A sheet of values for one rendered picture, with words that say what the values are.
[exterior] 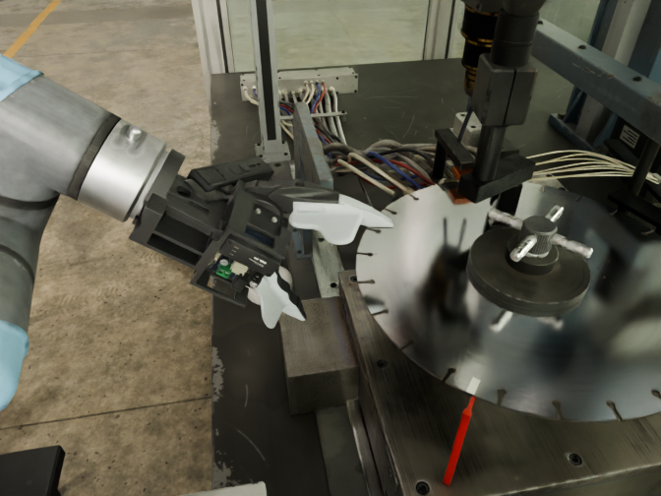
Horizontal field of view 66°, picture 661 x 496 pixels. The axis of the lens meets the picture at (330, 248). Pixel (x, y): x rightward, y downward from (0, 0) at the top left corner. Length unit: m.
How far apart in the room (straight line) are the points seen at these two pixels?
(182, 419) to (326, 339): 1.01
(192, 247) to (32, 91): 0.16
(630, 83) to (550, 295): 0.33
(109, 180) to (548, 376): 0.37
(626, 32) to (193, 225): 0.93
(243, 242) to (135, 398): 1.27
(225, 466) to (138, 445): 0.96
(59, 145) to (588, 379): 0.43
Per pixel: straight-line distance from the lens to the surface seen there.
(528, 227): 0.49
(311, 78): 1.36
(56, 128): 0.42
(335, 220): 0.44
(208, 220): 0.42
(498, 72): 0.46
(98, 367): 1.77
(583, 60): 0.80
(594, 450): 0.55
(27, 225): 0.47
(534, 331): 0.47
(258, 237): 0.42
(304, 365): 0.58
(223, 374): 0.68
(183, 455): 1.51
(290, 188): 0.44
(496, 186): 0.54
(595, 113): 1.21
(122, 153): 0.42
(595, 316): 0.51
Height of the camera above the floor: 1.28
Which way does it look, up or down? 39 degrees down
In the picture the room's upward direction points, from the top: straight up
